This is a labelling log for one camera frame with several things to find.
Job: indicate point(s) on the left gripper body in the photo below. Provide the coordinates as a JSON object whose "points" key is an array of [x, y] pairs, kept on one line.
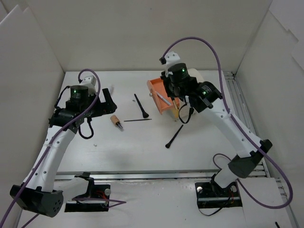
{"points": [[104, 104]]}

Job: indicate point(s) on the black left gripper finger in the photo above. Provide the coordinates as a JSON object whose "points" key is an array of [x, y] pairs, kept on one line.
{"points": [[107, 99], [109, 108]]}

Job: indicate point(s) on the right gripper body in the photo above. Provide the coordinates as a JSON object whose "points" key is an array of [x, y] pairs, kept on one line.
{"points": [[174, 92]]}

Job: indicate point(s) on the orange drawer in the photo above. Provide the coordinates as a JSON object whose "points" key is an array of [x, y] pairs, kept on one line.
{"points": [[156, 85]]}

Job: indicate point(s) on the clear silver makeup stick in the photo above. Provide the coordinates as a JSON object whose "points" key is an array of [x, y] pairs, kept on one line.
{"points": [[163, 99]]}

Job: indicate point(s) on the yellow drawer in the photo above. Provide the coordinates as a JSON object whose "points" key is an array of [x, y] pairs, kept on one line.
{"points": [[174, 111]]}

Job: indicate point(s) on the cream round drawer organizer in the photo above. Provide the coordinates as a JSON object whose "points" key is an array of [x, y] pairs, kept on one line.
{"points": [[185, 105]]}

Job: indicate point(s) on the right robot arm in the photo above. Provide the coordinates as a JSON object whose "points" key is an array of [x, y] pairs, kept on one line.
{"points": [[207, 100]]}

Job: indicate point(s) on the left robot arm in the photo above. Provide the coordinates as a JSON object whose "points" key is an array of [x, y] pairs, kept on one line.
{"points": [[37, 192]]}

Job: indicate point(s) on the black brush near organizer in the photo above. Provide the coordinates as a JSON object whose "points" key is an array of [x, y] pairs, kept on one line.
{"points": [[144, 114]]}

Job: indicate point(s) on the thin black eyeliner pencil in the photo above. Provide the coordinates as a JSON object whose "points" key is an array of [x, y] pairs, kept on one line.
{"points": [[137, 120]]}

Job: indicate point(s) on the black brush front centre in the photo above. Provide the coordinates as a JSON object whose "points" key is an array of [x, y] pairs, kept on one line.
{"points": [[173, 138]]}

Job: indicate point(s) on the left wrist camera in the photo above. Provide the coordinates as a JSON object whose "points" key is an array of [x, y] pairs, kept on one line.
{"points": [[90, 82]]}

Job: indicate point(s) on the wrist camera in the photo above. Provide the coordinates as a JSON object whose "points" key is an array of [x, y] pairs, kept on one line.
{"points": [[90, 82], [170, 59]]}

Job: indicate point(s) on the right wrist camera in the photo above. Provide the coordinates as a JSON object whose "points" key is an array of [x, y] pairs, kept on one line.
{"points": [[170, 59]]}

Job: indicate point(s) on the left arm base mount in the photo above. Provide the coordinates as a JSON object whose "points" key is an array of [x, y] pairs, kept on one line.
{"points": [[94, 197]]}

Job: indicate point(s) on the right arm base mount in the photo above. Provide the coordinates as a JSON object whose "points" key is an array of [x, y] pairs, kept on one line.
{"points": [[211, 196]]}

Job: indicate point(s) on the aluminium rail frame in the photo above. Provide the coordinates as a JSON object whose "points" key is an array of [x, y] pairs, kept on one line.
{"points": [[63, 178]]}

